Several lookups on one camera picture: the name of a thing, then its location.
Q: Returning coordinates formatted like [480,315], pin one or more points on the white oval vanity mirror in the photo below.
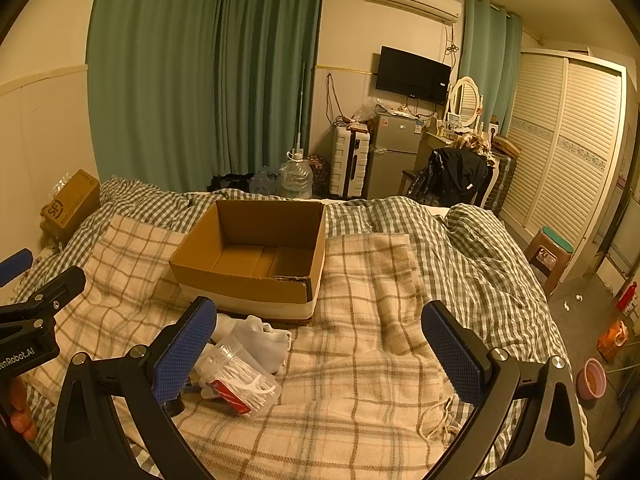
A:
[467,102]

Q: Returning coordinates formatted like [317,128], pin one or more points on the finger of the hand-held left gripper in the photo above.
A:
[15,266]
[60,285]

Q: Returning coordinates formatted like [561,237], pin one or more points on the black wall television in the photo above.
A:
[412,75]

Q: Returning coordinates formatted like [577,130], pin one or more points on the brown plastic stool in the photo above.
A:
[547,255]

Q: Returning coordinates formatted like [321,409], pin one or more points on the white louvered wardrobe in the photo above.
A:
[560,160]

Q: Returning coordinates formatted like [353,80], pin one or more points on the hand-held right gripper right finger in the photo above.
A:
[454,355]

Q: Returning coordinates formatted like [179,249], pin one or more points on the wide green curtain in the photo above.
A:
[200,75]

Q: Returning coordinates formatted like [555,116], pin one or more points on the white suitcase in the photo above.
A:
[347,160]

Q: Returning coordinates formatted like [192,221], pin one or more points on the person's left hand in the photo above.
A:
[22,410]

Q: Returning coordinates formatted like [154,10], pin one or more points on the large clear water jug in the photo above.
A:
[296,177]

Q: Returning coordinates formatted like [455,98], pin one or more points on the pink basin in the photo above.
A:
[591,380]

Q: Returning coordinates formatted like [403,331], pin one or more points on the red bottle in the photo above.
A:
[626,297]

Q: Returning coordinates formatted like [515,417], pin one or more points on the black bag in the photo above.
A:
[230,182]

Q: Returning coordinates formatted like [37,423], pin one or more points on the orange bag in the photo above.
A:
[612,342]

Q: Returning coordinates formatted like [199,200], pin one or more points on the silver small fridge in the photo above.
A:
[395,155]

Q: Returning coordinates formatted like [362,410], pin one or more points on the black jacket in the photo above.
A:
[455,172]

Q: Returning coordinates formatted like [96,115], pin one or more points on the clear bag of floss picks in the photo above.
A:
[240,375]

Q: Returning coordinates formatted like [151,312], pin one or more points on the brown cardboard box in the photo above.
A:
[250,232]
[67,207]

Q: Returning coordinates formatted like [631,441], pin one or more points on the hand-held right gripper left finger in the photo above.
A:
[181,360]

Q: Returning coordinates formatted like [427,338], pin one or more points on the beige plaid blanket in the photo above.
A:
[360,310]

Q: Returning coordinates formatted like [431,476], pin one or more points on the closed brown cardboard box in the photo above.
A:
[67,207]

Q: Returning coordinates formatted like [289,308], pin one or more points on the small clear plastic bottles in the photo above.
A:
[264,180]

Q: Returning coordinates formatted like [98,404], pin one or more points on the narrow green curtain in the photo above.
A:
[487,50]

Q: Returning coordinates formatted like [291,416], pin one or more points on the clear plastic bag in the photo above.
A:
[367,112]

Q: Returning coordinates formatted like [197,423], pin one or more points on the white socks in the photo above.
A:
[260,342]

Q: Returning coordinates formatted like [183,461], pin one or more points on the patterned dark bag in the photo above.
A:
[318,175]

